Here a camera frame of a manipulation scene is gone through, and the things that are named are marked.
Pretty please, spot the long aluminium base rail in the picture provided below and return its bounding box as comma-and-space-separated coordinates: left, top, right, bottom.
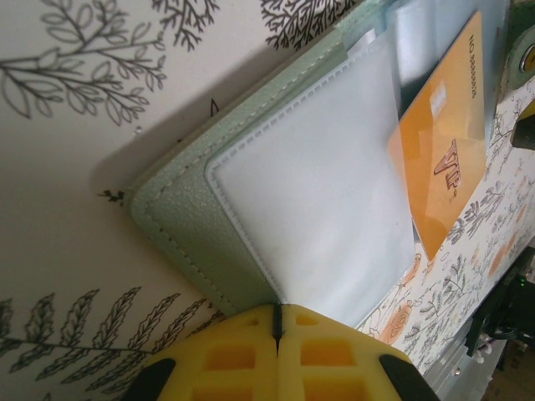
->
425, 325, 507, 388

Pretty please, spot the green card holder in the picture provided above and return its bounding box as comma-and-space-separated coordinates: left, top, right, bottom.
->
129, 0, 535, 331

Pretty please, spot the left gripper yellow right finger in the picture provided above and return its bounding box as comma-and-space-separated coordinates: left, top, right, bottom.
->
278, 303, 427, 401

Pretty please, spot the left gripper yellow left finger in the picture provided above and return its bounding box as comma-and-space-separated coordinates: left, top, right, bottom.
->
125, 303, 280, 401

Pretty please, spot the orange VIP card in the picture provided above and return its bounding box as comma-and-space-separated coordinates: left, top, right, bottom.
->
386, 10, 490, 261

